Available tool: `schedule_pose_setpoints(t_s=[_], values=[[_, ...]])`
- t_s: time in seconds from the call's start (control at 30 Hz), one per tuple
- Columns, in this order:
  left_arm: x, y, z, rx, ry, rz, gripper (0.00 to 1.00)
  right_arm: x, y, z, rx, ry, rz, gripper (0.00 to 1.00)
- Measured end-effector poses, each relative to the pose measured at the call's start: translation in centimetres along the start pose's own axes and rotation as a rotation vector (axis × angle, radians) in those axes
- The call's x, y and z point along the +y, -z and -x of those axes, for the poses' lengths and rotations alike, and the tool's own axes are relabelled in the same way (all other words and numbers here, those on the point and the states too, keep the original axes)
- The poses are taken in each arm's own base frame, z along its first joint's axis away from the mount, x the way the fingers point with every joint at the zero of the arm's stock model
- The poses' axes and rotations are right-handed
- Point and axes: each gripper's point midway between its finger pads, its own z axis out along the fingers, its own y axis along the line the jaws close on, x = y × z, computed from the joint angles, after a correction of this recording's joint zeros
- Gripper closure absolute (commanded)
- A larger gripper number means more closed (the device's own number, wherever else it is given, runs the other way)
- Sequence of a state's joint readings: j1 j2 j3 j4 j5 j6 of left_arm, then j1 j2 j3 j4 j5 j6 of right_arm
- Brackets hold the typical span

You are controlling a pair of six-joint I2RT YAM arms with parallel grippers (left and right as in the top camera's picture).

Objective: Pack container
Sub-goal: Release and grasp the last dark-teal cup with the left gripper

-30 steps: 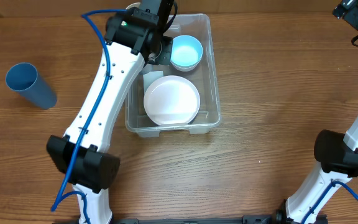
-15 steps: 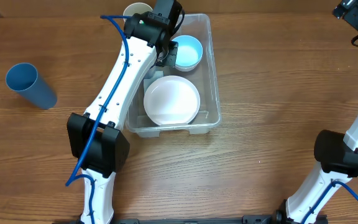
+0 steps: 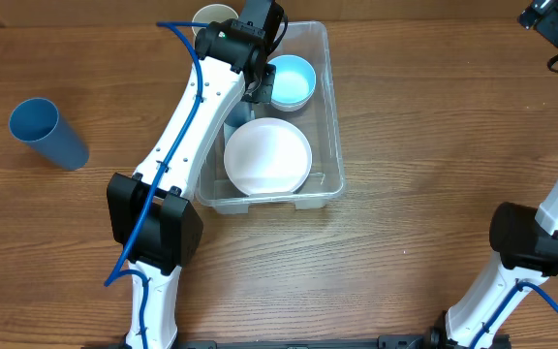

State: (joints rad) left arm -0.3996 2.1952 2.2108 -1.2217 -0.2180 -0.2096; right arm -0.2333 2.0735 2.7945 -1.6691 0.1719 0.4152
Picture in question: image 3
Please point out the clear plastic storage bin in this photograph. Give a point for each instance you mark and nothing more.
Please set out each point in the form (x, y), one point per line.
(317, 120)

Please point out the dark blue cup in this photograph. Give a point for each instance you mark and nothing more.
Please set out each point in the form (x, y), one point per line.
(38, 123)
(241, 114)

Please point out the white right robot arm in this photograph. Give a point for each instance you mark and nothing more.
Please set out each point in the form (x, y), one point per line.
(524, 242)

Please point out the beige cup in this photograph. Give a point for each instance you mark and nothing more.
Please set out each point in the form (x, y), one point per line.
(214, 12)

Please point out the pink plate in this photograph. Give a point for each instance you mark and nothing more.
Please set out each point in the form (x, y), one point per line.
(268, 156)

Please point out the dark blue cup front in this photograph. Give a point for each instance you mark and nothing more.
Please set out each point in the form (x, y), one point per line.
(38, 123)

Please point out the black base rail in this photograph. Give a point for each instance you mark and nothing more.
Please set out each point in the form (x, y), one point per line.
(387, 341)

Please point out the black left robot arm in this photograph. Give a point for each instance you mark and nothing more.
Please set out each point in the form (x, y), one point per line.
(151, 211)

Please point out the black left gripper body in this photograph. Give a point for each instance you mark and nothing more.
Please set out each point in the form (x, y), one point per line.
(261, 89)

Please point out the light blue bowl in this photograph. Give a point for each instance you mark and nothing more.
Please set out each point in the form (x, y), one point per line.
(294, 76)

